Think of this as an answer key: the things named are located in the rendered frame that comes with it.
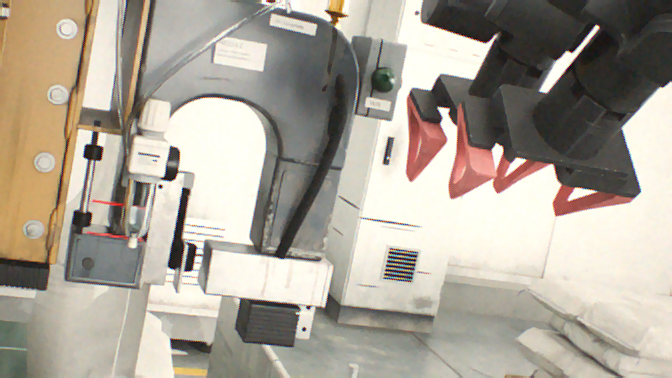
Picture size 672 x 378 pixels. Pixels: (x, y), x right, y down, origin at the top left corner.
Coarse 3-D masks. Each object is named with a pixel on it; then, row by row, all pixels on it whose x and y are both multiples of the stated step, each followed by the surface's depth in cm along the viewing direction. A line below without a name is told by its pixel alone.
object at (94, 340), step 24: (120, 288) 144; (144, 288) 121; (96, 312) 148; (120, 312) 139; (144, 312) 117; (72, 336) 146; (96, 336) 138; (144, 336) 139; (72, 360) 130; (96, 360) 129; (120, 360) 125; (144, 360) 129; (168, 360) 137
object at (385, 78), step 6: (378, 72) 102; (384, 72) 102; (390, 72) 102; (372, 78) 102; (378, 78) 102; (384, 78) 102; (390, 78) 102; (372, 84) 103; (378, 84) 102; (384, 84) 102; (390, 84) 102; (378, 90) 103; (384, 90) 103; (390, 90) 103
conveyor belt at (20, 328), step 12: (0, 324) 266; (12, 324) 268; (24, 324) 270; (0, 336) 256; (12, 336) 258; (24, 336) 260; (0, 348) 247; (12, 348) 249; (24, 348) 251; (0, 360) 239; (12, 360) 241; (24, 360) 242; (0, 372) 231; (12, 372) 233; (24, 372) 234
